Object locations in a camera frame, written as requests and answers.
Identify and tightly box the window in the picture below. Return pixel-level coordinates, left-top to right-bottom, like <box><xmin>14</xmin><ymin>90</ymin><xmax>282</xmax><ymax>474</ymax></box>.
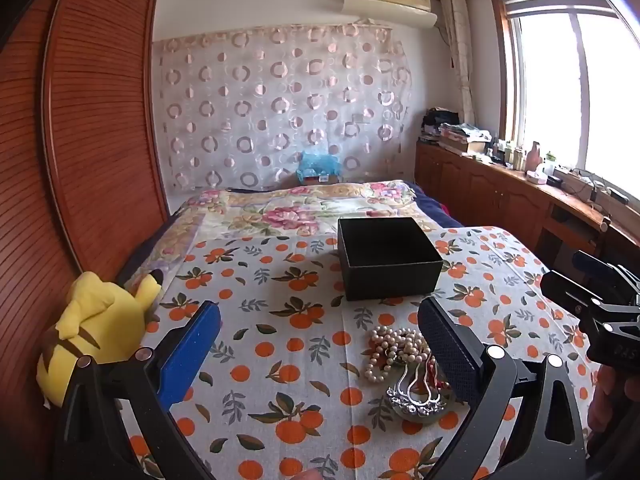
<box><xmin>490</xmin><ymin>0</ymin><xmax>640</xmax><ymax>196</ymax></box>

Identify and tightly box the wooden slatted wardrobe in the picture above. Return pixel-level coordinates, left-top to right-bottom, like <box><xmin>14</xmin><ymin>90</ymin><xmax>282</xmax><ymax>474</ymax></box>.
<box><xmin>0</xmin><ymin>0</ymin><xmax>171</xmax><ymax>480</ymax></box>

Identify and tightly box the blue plastic bag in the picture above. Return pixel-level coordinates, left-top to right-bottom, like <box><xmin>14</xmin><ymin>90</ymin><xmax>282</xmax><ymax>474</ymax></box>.
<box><xmin>296</xmin><ymin>151</ymin><xmax>344</xmax><ymax>183</ymax></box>

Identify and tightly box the black box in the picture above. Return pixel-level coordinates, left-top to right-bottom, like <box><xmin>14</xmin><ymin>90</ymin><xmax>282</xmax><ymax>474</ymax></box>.
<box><xmin>337</xmin><ymin>216</ymin><xmax>445</xmax><ymax>302</ymax></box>

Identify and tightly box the person's right hand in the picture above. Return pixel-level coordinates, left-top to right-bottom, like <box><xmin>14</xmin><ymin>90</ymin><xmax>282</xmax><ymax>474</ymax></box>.
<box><xmin>586</xmin><ymin>362</ymin><xmax>640</xmax><ymax>457</ymax></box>

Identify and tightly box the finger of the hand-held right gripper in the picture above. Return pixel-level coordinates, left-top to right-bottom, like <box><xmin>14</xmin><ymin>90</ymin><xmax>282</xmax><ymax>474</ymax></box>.
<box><xmin>572</xmin><ymin>251</ymin><xmax>632</xmax><ymax>288</ymax></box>
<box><xmin>540</xmin><ymin>270</ymin><xmax>601</xmax><ymax>317</ymax></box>

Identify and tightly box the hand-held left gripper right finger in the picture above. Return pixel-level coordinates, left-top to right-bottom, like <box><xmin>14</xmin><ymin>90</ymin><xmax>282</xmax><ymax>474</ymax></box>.
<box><xmin>417</xmin><ymin>296</ymin><xmax>588</xmax><ymax>480</ymax></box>

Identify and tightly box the pile of clothes and books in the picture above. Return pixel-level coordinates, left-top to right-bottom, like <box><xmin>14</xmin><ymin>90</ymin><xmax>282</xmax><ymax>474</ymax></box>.
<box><xmin>419</xmin><ymin>106</ymin><xmax>494</xmax><ymax>157</ymax></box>

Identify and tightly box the wooden side cabinet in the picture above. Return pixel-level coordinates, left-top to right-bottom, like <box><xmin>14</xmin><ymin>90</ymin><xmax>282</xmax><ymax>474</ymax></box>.
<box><xmin>415</xmin><ymin>140</ymin><xmax>617</xmax><ymax>263</ymax></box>

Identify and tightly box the group of small bottles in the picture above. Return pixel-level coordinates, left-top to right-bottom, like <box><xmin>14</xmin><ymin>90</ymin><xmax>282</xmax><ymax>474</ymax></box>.
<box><xmin>492</xmin><ymin>137</ymin><xmax>526</xmax><ymax>169</ymax></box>

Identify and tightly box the floral blanket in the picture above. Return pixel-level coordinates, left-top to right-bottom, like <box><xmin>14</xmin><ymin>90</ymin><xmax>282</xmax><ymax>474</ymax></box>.
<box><xmin>167</xmin><ymin>180</ymin><xmax>436</xmax><ymax>281</ymax></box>

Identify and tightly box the pearl necklace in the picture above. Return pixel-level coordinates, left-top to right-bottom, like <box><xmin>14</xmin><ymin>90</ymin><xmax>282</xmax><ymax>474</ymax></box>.
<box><xmin>364</xmin><ymin>325</ymin><xmax>437</xmax><ymax>385</ymax></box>

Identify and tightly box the dark blue blanket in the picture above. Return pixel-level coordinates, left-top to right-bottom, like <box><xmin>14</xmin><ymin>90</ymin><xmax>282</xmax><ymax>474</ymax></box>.
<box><xmin>404</xmin><ymin>182</ymin><xmax>466</xmax><ymax>232</ymax></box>

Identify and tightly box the pink bottle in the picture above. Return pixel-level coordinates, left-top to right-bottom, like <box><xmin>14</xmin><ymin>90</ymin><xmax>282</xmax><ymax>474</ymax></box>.
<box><xmin>525</xmin><ymin>141</ymin><xmax>544</xmax><ymax>174</ymax></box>

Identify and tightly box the red cord bracelet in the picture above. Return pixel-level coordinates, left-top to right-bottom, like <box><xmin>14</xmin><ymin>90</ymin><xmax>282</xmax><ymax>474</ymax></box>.
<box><xmin>372</xmin><ymin>340</ymin><xmax>451</xmax><ymax>392</ymax></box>

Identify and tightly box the wall air conditioner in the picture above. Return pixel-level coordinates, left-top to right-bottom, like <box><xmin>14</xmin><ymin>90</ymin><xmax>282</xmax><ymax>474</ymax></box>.
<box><xmin>342</xmin><ymin>0</ymin><xmax>439</xmax><ymax>29</ymax></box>

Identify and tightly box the circle print sheer curtain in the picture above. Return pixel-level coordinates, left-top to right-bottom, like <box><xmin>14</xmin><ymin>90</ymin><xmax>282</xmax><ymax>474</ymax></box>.
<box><xmin>152</xmin><ymin>22</ymin><xmax>413</xmax><ymax>193</ymax></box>

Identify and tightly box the yellow plush toy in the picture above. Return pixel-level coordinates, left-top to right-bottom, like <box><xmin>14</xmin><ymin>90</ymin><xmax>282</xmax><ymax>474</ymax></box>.
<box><xmin>37</xmin><ymin>269</ymin><xmax>165</xmax><ymax>408</ymax></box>

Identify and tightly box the orange fruit print cloth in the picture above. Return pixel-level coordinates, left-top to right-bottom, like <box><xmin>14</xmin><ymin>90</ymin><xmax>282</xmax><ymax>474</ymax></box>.
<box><xmin>127</xmin><ymin>225</ymin><xmax>601</xmax><ymax>480</ymax></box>

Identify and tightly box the power strip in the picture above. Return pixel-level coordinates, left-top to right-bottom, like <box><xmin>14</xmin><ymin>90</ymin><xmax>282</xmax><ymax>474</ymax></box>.
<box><xmin>554</xmin><ymin>166</ymin><xmax>632</xmax><ymax>207</ymax></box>

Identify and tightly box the silver hairpin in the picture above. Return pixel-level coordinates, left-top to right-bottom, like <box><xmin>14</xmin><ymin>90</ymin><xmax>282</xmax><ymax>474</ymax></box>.
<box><xmin>386</xmin><ymin>360</ymin><xmax>453</xmax><ymax>418</ymax></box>

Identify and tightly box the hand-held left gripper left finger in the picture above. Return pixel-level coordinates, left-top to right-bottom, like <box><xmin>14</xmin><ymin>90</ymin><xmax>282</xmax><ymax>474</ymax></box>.
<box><xmin>52</xmin><ymin>301</ymin><xmax>223</xmax><ymax>480</ymax></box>

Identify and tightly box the tied window curtain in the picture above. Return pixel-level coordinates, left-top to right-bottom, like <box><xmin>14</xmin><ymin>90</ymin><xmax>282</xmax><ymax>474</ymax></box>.
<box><xmin>439</xmin><ymin>0</ymin><xmax>476</xmax><ymax>126</ymax></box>

